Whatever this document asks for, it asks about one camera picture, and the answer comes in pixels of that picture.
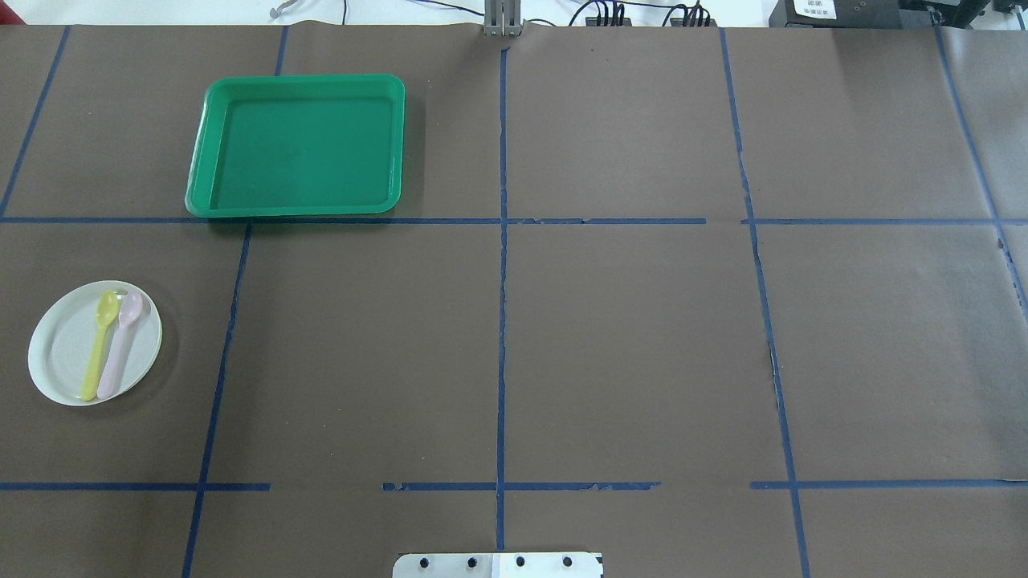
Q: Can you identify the pink plastic spoon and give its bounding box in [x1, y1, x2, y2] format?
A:
[96, 290, 145, 400]

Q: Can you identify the yellow plastic spoon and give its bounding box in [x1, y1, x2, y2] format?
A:
[80, 290, 120, 401]

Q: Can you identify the white round plate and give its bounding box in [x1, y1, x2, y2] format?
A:
[28, 279, 164, 406]

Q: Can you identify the green plastic tray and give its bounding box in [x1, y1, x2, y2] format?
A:
[184, 74, 406, 218]

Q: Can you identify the black equipment box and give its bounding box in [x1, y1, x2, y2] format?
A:
[768, 1, 933, 30]

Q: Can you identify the grey metal camera post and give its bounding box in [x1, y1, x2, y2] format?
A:
[483, 0, 524, 37]

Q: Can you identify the black cable bundle left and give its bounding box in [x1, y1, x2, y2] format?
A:
[568, 0, 628, 28]

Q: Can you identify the black cable bundle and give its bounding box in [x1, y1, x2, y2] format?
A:
[670, 2, 718, 29]
[568, 0, 628, 28]

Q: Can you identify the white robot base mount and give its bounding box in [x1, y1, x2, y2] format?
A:
[392, 552, 605, 577]

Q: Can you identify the black cable bundle right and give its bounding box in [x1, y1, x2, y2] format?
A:
[670, 2, 718, 29]

